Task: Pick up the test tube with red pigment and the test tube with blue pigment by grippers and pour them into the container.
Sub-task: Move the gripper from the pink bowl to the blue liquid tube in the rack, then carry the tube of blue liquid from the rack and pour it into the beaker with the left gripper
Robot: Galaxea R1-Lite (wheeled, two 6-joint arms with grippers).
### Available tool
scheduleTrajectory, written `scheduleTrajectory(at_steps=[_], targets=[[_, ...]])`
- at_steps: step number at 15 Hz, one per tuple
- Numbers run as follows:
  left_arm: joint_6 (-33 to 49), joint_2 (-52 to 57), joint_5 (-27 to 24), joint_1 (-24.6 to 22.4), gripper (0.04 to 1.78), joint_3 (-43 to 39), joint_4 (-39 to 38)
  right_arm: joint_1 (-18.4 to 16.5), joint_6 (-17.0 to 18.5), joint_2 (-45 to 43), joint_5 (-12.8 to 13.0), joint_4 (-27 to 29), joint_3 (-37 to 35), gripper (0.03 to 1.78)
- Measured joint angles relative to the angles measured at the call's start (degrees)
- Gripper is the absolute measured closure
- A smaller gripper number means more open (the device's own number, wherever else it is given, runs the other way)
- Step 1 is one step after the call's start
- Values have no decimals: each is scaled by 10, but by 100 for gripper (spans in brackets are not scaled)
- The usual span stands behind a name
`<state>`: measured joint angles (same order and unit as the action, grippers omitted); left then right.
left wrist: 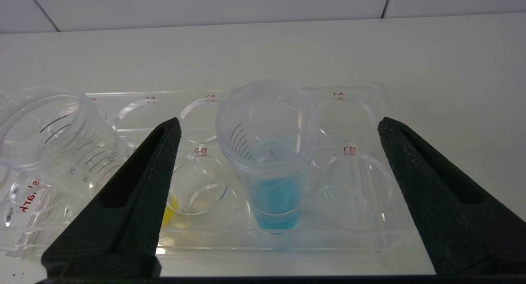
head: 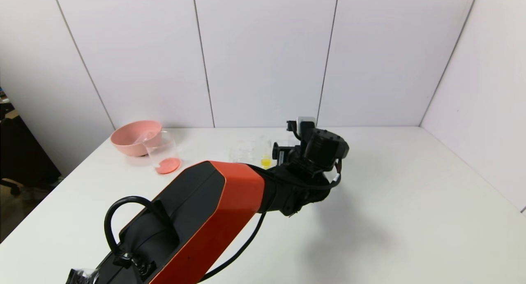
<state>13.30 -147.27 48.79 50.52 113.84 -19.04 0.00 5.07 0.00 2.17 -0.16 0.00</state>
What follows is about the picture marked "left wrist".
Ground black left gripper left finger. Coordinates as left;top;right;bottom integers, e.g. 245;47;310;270
41;118;182;276

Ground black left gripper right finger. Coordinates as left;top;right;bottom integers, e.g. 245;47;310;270
378;117;526;275

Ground blue pigment test tube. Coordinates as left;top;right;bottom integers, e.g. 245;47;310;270
216;79;321;235

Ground yellow pigment test tube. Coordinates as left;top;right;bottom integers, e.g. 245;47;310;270
0;83;181;229

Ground clear acrylic test tube rack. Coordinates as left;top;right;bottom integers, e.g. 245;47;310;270
0;83;411;258

